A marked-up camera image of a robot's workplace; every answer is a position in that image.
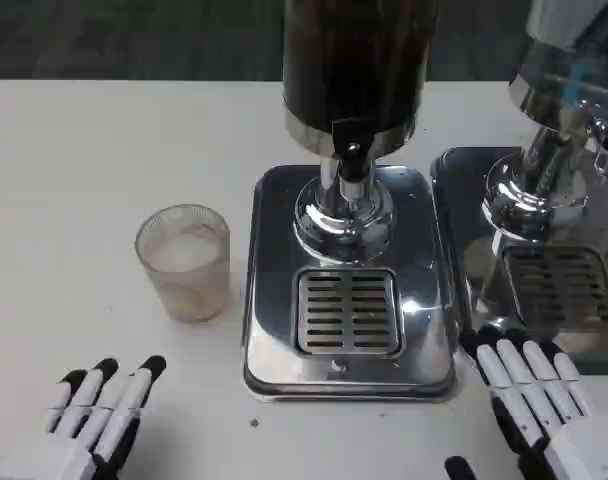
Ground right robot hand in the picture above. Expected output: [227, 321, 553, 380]
[444, 325, 608, 480]

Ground drink dispenser with clear tank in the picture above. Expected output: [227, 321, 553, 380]
[430, 0, 608, 376]

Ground black dispenser tap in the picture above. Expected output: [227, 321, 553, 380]
[331, 119, 369, 182]

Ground steel drip tray grid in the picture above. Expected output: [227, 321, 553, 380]
[501, 244, 608, 329]
[294, 267, 408, 357]

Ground drink dispenser with dark tank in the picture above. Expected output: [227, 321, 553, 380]
[242, 0, 458, 403]

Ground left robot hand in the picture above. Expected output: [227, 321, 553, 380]
[0, 354, 168, 480]

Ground clear ribbed glass cup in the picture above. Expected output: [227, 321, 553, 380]
[134, 203, 231, 324]

